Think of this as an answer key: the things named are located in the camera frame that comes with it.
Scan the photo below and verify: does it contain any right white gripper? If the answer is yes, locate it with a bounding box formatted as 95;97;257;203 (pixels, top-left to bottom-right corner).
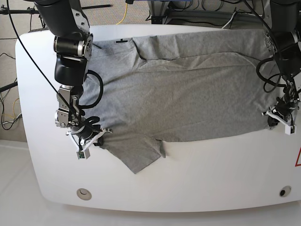
66;128;112;160

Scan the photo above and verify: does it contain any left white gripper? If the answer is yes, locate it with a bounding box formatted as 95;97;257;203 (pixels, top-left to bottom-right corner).
261;107;297;135

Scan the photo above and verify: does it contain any grey T-shirt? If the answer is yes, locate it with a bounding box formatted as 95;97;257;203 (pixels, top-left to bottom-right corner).
86;29;277;173

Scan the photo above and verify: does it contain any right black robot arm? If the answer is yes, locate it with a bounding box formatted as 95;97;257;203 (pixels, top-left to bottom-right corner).
34;0;111;159

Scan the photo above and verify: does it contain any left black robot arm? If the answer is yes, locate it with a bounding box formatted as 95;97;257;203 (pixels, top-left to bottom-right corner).
256;0;301;135

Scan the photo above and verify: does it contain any left table grommet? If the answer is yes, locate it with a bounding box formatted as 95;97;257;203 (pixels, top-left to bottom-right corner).
77;188;92;201

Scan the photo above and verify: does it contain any table grommet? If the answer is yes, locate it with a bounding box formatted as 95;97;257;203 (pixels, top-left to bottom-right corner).
279;186;292;197
77;188;92;201

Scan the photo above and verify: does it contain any right table grommet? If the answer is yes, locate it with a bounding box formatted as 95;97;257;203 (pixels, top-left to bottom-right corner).
279;186;292;197

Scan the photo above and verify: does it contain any black tripod stand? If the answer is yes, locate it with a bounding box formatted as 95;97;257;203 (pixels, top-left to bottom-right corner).
10;6;47;32

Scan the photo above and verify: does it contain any white cable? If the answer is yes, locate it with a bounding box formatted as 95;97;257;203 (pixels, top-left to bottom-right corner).
221;10;237;30

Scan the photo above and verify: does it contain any yellow cable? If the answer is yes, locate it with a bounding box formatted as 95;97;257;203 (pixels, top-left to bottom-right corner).
116;0;132;25

